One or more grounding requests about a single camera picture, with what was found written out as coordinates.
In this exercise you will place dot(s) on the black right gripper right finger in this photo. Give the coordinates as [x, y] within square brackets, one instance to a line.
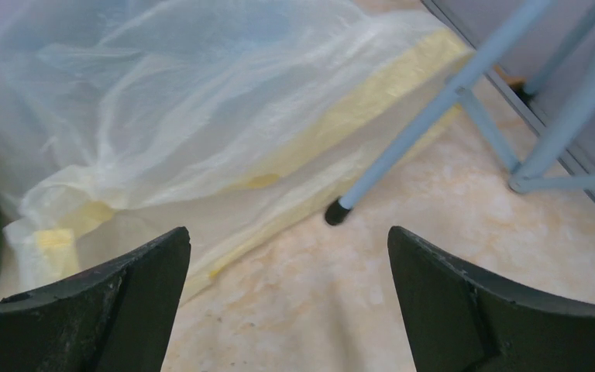
[461, 317]

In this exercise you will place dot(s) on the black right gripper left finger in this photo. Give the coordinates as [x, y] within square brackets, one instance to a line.
[117, 316]

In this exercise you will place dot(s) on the clear plastic bag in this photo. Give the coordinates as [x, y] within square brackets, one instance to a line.
[121, 120]

